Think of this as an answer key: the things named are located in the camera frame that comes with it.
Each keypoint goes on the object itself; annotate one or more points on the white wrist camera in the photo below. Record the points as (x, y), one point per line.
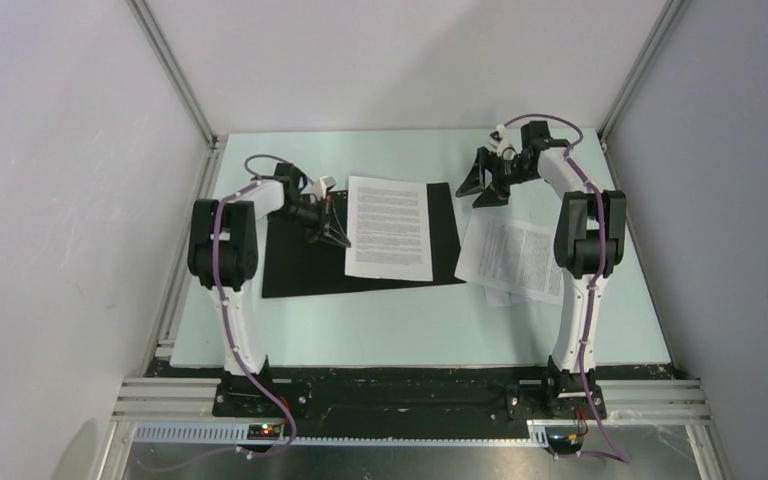
(500, 144)
(322, 186)

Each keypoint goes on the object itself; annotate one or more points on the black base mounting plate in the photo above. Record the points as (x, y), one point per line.
(410, 403)

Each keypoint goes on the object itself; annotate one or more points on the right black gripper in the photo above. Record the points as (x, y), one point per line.
(493, 195)

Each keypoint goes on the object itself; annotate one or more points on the aluminium corner post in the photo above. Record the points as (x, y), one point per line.
(158, 42)
(667, 20)

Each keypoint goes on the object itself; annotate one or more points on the white slotted cable duct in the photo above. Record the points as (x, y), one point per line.
(235, 434)

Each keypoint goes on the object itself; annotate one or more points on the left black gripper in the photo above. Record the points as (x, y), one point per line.
(330, 226)

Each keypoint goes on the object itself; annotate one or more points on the left aluminium corner post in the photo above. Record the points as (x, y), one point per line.
(158, 42)

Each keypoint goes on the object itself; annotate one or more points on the small controller board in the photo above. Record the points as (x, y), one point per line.
(264, 431)
(565, 445)

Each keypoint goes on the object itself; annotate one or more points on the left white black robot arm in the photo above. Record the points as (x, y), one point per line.
(223, 253)

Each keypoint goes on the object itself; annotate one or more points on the right aluminium corner post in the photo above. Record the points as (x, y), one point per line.
(667, 20)

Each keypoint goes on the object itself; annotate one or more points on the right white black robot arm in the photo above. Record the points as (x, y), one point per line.
(588, 245)

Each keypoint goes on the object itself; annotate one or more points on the red black folder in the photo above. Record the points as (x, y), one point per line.
(292, 266)

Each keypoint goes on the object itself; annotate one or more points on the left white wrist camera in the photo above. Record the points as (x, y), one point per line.
(322, 186)

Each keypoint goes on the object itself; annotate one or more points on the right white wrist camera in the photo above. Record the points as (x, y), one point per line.
(500, 144)

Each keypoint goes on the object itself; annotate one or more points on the printed paper sheets stack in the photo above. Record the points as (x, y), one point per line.
(511, 259)

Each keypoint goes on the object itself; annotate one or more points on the aluminium frame rails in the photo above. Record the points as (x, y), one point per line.
(649, 403)

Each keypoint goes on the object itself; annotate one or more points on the right small controller board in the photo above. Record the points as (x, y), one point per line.
(565, 445)

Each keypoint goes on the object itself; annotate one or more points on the left small controller board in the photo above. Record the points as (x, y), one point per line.
(264, 431)

